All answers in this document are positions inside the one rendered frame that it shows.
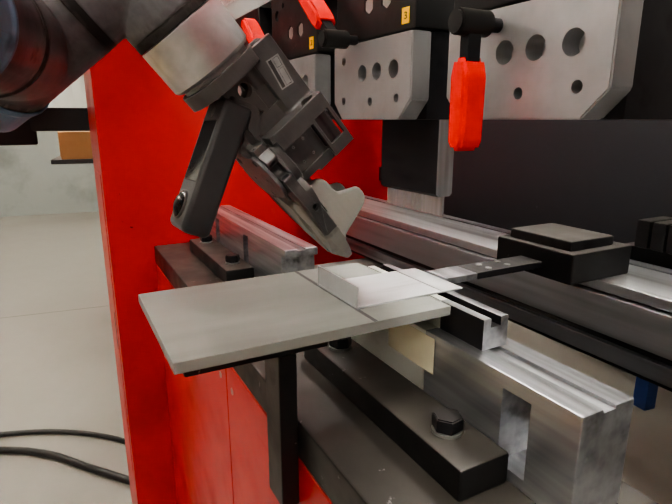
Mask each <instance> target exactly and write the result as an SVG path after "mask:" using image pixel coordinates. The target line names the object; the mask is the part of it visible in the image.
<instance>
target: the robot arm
mask: <svg viewBox="0 0 672 504"><path fill-rule="evenodd" d="M125 38H126V39H127V40H128V41H129V43H130V44H131V45H132V46H133V47H134V48H135V49H136V50H137V51H138V52H139V54H140V55H143V54H144V53H145V52H146V51H147V52H146V53H145V54H144V55H143V56H142V57H143V58H144V59H145V60H146V61H147V62H148V64H149V65H150V66H151V67H152V68H153V69H154V70H155V72H156V73H157V74H158V75H159V76H160V77H161V78H162V80H163V81H164V82H165V83H166V84H167V85H168V86H169V88H170V89H171V90H172V91H173V92H174V93H175V94H176V95H184V94H185V96H184V97H183V100H184V101H185V102H186V103H187V105H188V106H189V107H190V108H191V109H192V110H193V111H194V112H197V111H200V110H202V109H204V108H205V107H207V106H208V105H209V107H208V110H207V112H206V115H205V118H204V121H203V124H202V127H201V130H200V133H199V136H198V139H197V142H196V145H195V148H194V151H193V153H192V156H191V159H190V162H189V165H188V168H187V171H186V174H185V177H184V180H183V183H182V186H181V189H180V191H179V194H178V195H177V196H176V198H175V200H174V203H173V212H172V215H171V218H170V222H171V224H172V225H173V226H175V227H176V228H178V229H179V230H181V231H183V232H184V233H187V234H190V235H193V236H197V237H200V238H206V237H208V236H209V235H210V232H211V229H212V227H213V224H214V221H215V219H216V217H217V213H218V209H219V206H220V203H221V200H222V197H223V195H224V192H225V189H226V186H227V183H228V180H229V177H230V174H231V171H232V168H233V165H234V163H235V160H237V162H238V163H239V164H240V166H241V167H242V168H243V169H244V171H245V172H246V173H247V174H248V175H249V177H250V178H251V179H252V180H253V181H254V182H255V183H256V184H257V185H258V186H259V187H261V188H262V189H263V190H264V191H265V192H266V193H267V194H268V195H269V196H270V197H271V198H272V199H273V200H274V201H275V202H276V204H277V205H278V206H279V207H280V208H281V209H282V210H284V211H285V212H286V213H287V214H288V215H289V216H290V217H291V218H292V219H293V220H294V221H295V222H296V223H297V224H298V225H299V226H300V227H301V228H302V229H303V230H304V231H305V232H307V233H308V234H309V235H310V236H311V237H312V238H313V239H314V240H315V241H316V242H318V243H319V244H320V245H321V246H322V247H323V248H324V249H325V250H326V251H328V252H331V253H332V254H335V255H339V256H342V257H346V258H349V257H350V256H351V255H352V252H351V248H350V246H349V244H348V242H347V241H346V234H347V231H348V230H349V228H350V226H351V225H352V223H353V221H354V220H355V218H356V216H357V215H358V213H359V211H360V210H361V208H362V206H363V205H364V201H365V196H364V193H363V191H362V190H361V189H360V188H359V187H356V186H353V187H350V188H347V189H345V187H344V186H343V185H342V184H341V183H338V182H336V183H332V184H330V185H329V183H328V182H327V181H325V180H323V179H319V178H318V179H314V180H311V179H310V177H311V176H312V175H313V174H314V173H315V172H316V171H317V170H318V169H319V170H322V169H323V168H324V167H325V166H326V165H327V164H328V163H329V162H330V161H331V160H332V159H333V158H334V157H335V156H337V155H338V154H339V153H340V152H341V151H342V150H343V149H344V148H345V147H346V146H347V145H348V144H349V143H350V142H351V141H352V140H353V139H354V138H353V136H352V135H351V134H350V132H349V131H348V129H347V128H346V127H345V125H344V124H343V122H342V121H341V120H340V118H339V117H338V115H337V114H336V112H335V111H334V110H333V108H332V107H331V105H330V104H329V103H328V101H327V100H326V98H325V97H324V96H323V94H322V93H321V91H317V92H312V91H311V90H310V89H309V88H308V86H307V85H306V83H305V82H304V81H303V79H302V78H301V77H300V75H299V74H298V72H297V71H296V70H295V68H294V67H293V65H292V64H291V63H290V61H289V60H288V59H287V57H286V56H285V54H284V53H283V52H282V50H281V49H280V47H279V46H278V45H277V43H276V42H275V40H274V39H273V38H272V36H271V35H270V34H269V33H268V34H265V35H264V36H263V37H262V38H255V39H253V40H252V41H251V42H250V43H249V44H248V45H247V46H246V47H245V45H244V44H245V42H246V34H245V33H244V31H243V30H242V29H241V27H240V26H239V25H238V23H237V22H236V21H235V19H234V18H233V17H232V16H231V14H230V13H229V12H228V10H227V9H226V8H225V6H224V5H223V4H222V2H221V1H220V0H0V132H3V133H4V132H11V131H13V130H15V129H17V128H18V127H19V126H21V125H22V124H23V123H25V122H26V121H27V120H29V119H30V118H31V117H34V116H37V115H39V114H41V113H42V112H43V111H44V110H46V109H47V107H48V106H49V103H50V102H51V101H52V100H53V99H55V98H56V97H57V96H58V95H59V94H60V93H62V92H63V91H64V90H65V89H66V88H68V87H69V86H70V85H71V84H72V83H73V82H75V81H76V80H77V79H78V78H79V77H81V76H82V75H83V74H84V73H85V72H86V71H88V70H89V69H90V68H91V67H92V66H94V65H95V64H96V63H97V62H98V61H99V60H101V59H102V58H103V57H104V56H105V55H107V54H108V53H109V52H110V51H111V50H112V49H113V48H114V47H116V46H117V44H118V43H119V42H121V41H122V40H123V39H125ZM238 86H239V87H240V88H241V91H242V94H241V96H240V95H239V93H238ZM325 109H327V110H328V111H325ZM329 113H330V114H331V116H332V117H333V118H334V120H335V121H336V123H337V124H338V125H339V127H340V128H341V130H342V131H343V132H342V133H341V132H340V130H339V129H338V128H337V126H336V125H335V124H334V122H333V121H332V119H331V118H330V114H329Z"/></svg>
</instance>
